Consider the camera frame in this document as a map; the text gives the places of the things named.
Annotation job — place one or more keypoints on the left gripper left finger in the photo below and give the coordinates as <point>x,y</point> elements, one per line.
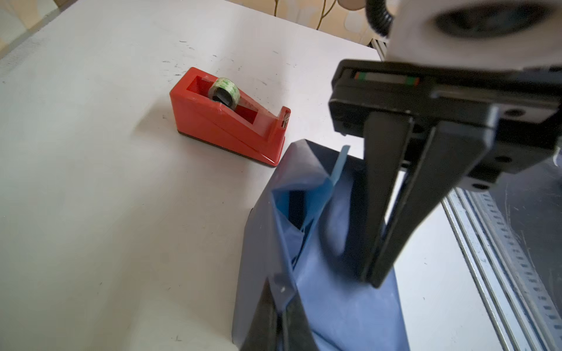
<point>262,335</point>

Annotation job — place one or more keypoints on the red tape dispenser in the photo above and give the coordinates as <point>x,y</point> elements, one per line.
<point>250,130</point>

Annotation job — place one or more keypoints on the clear tape roll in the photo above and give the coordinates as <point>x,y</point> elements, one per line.
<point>226,92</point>

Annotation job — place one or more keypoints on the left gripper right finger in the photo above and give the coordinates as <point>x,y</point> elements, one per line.
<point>296,331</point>

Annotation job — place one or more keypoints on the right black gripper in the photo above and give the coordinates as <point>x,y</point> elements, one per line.
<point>522,107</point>

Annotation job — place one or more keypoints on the aluminium front rail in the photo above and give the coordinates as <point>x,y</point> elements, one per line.
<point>522,313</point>

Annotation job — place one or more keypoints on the light blue wrapping paper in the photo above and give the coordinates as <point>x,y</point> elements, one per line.
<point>304,235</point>

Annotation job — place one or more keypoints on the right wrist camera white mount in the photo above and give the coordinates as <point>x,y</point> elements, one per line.
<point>477,35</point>

